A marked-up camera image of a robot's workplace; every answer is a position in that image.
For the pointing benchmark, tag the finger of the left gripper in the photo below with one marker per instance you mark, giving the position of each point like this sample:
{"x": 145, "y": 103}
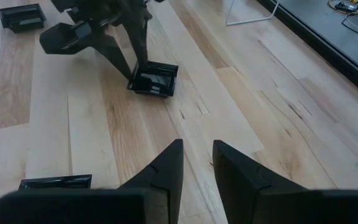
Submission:
{"x": 139, "y": 43}
{"x": 70, "y": 39}

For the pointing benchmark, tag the small electronic device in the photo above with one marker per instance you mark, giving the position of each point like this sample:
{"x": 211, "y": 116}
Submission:
{"x": 350, "y": 5}

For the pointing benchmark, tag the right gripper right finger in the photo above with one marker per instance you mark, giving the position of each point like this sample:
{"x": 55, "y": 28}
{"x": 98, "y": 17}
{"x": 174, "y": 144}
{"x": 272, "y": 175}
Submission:
{"x": 259, "y": 202}

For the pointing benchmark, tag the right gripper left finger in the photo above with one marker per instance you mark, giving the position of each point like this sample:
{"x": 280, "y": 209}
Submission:
{"x": 154, "y": 200}

